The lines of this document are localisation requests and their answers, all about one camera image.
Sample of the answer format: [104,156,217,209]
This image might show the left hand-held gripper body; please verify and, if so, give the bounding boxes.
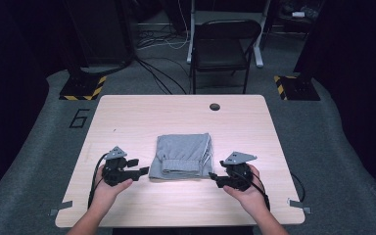
[101,145,135,188]

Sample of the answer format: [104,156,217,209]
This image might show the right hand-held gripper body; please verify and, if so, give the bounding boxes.
[219,151,259,192]

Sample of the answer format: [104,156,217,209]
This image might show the grey skirt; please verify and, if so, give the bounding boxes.
[148,132,214,181]

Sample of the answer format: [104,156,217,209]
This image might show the person's right hand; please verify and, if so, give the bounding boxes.
[222,164,271,217]

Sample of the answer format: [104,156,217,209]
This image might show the person's left hand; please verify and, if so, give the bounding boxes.
[92,164,134,212]

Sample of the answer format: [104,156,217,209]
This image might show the black yellow striped stand base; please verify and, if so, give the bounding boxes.
[273,74,321,102]
[59,73,108,102]

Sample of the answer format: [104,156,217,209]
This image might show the black folding chair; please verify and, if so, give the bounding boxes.
[186,0,272,69]
[189,19,262,96]

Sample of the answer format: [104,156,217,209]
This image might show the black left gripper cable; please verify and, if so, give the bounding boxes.
[86,152,111,211]

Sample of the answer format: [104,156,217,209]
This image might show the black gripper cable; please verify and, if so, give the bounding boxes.
[86,152,111,211]
[240,169,271,212]

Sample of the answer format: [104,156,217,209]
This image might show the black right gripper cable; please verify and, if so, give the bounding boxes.
[240,169,271,212]

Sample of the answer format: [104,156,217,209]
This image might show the grey metal bracket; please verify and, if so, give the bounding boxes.
[287,198,312,215]
[48,200,73,217]

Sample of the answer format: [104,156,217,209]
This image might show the black cable beside table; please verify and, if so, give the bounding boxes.
[290,172,306,204]

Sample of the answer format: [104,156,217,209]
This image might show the black floor cables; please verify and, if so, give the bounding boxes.
[133,28,190,96]

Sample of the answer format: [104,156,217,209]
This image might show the white floor cable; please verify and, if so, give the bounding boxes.
[136,0,191,51]

